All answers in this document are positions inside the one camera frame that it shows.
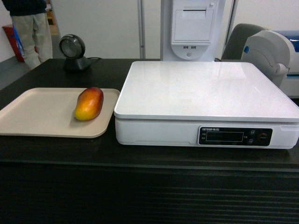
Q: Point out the black round barcode scanner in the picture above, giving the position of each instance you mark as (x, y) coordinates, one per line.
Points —
(73, 48)

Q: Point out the red box on floor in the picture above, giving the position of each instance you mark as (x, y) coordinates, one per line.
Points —
(9, 31)

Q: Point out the white blue label printer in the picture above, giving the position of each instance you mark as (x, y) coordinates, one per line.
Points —
(276, 55)

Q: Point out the grey office chair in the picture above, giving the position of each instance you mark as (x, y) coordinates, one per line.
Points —
(237, 40)

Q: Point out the white wheeled partition panel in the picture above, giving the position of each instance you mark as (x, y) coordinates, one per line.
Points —
(109, 28)

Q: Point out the beige plastic tray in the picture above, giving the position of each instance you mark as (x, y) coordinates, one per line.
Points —
(50, 112)

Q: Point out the white receipt printer kiosk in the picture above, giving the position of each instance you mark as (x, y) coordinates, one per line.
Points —
(192, 30)

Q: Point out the black slatted checkout counter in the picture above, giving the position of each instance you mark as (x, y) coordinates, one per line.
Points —
(45, 180)

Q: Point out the person in beige trousers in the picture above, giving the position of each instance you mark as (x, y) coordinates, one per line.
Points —
(30, 21)

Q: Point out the white digital checkout scale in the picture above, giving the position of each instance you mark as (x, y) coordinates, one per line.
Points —
(204, 104)

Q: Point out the dark red yellow mango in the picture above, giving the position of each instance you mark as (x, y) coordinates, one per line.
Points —
(89, 104)

